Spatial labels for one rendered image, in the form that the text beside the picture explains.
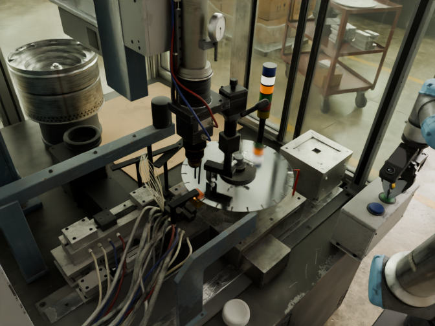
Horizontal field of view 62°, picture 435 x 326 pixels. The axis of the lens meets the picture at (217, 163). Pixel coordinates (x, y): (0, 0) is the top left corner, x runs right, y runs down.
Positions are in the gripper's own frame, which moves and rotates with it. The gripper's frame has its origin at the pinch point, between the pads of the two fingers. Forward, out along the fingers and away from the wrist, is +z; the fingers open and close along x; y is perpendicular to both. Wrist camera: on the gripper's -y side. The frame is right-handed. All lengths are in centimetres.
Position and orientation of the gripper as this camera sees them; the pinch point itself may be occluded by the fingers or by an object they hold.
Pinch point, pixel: (388, 195)
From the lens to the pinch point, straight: 118.0
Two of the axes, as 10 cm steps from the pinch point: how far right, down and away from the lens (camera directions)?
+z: -0.4, 7.8, 6.2
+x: -6.8, -4.8, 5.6
